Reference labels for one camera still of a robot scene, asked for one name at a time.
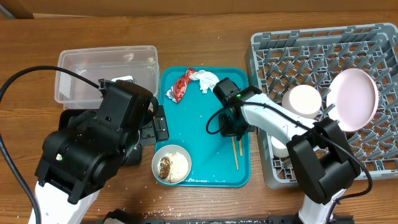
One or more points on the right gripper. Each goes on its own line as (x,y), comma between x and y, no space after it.
(229,126)

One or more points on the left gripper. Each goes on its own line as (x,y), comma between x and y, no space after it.
(150,135)

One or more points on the grey bowl with rice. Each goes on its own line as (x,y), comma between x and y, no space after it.
(171,164)

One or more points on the red foil wrapper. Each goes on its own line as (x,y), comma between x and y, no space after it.
(178,89)

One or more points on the white napkin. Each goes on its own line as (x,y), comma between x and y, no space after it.
(207,80)

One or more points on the cream white cup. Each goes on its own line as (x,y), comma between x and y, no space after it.
(279,149)

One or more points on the pink white bowl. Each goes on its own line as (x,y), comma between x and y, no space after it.
(303,100)

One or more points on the white round plate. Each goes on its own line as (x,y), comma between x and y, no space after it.
(353,99)

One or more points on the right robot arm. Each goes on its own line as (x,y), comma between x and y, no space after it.
(324,165)

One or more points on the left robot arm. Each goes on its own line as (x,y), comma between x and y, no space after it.
(91,145)

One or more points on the grey dishwasher rack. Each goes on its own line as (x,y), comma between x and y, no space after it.
(278,61)

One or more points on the black tray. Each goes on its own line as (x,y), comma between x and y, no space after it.
(133,155)

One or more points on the teal plastic tray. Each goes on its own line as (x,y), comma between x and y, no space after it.
(189,123)

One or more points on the clear plastic bin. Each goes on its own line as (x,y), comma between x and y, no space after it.
(140,62)

